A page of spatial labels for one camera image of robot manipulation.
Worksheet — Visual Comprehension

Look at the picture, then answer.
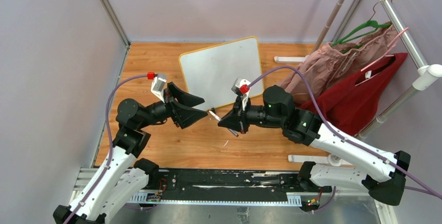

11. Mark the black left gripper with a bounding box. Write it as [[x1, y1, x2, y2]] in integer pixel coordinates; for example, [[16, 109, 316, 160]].
[[138, 82, 207, 129]]

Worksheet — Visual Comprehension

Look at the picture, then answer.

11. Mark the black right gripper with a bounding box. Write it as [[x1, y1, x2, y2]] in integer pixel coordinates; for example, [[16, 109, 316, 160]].
[[218, 95, 285, 134]]

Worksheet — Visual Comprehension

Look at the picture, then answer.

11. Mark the brown whiteboard marker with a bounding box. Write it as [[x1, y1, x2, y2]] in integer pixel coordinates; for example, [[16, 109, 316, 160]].
[[207, 109, 240, 138]]

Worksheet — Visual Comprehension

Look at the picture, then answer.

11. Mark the yellow framed whiteboard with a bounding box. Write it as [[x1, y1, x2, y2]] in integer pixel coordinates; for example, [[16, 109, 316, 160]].
[[179, 36, 262, 111]]

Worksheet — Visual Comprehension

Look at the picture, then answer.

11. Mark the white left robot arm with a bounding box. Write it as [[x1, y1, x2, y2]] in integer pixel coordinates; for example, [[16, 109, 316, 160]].
[[53, 82, 207, 223]]

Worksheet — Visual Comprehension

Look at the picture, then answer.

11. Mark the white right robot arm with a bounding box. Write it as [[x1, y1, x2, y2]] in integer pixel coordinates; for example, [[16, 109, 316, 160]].
[[218, 85, 411, 206]]

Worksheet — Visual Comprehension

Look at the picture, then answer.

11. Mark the pink garment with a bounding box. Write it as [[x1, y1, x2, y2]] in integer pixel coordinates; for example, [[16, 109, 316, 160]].
[[297, 25, 398, 97]]

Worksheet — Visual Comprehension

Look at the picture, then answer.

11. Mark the red garment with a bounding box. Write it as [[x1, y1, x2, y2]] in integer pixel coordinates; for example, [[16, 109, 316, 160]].
[[315, 53, 408, 135]]

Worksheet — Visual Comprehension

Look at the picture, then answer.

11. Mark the green clothes hanger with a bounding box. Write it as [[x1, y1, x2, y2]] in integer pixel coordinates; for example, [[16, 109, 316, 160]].
[[331, 0, 394, 47]]

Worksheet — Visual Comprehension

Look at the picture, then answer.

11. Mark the pink clothes hanger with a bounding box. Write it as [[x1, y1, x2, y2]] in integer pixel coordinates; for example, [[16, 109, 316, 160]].
[[355, 27, 409, 86]]

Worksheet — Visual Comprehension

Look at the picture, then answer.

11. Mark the metal clothes rack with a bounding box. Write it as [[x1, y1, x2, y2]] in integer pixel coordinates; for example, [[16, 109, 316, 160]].
[[274, 0, 442, 169]]

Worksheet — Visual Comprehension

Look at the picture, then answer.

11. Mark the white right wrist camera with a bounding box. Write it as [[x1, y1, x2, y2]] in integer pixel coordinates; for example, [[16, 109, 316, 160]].
[[231, 78, 251, 111]]

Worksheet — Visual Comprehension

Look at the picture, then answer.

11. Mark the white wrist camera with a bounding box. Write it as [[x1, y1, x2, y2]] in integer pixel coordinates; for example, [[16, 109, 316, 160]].
[[151, 73, 167, 102], [231, 78, 251, 111]]

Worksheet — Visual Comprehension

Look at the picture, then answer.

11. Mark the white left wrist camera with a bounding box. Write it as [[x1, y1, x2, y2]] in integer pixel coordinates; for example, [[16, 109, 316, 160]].
[[151, 73, 167, 102]]

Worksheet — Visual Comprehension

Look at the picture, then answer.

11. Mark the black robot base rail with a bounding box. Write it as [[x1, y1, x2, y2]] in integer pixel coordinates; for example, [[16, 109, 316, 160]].
[[70, 167, 389, 213]]

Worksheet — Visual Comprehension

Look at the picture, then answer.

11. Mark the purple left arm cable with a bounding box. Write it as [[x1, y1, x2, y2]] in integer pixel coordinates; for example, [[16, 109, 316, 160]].
[[62, 72, 155, 224]]

